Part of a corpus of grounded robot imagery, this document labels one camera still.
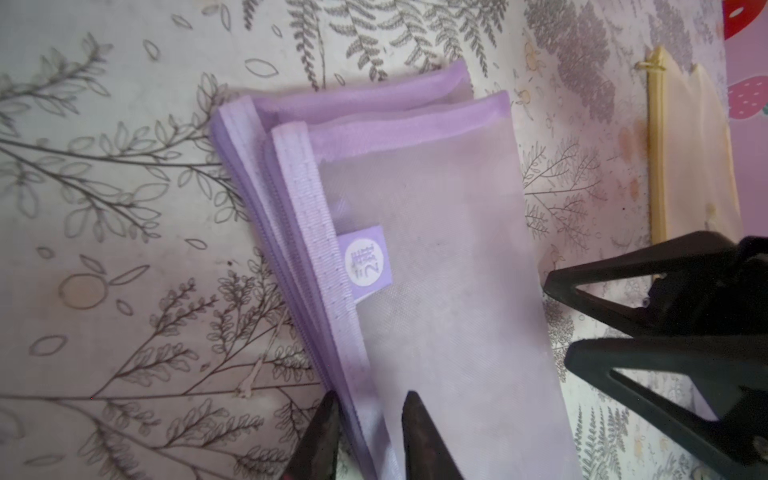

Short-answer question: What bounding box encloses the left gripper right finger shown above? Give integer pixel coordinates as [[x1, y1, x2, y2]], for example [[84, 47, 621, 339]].
[[401, 391, 463, 480]]

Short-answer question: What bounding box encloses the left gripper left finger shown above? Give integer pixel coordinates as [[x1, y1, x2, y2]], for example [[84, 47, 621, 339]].
[[280, 391, 341, 480]]

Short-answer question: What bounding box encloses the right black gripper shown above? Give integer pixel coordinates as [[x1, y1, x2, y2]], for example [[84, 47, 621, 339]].
[[544, 231, 767, 479]]

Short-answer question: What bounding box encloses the purple mesh pouch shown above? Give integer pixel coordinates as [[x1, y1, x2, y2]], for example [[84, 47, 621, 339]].
[[211, 61, 581, 479]]

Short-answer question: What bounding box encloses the beige mesh pouch right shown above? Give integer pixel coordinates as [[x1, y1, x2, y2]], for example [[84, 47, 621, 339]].
[[637, 46, 744, 244]]

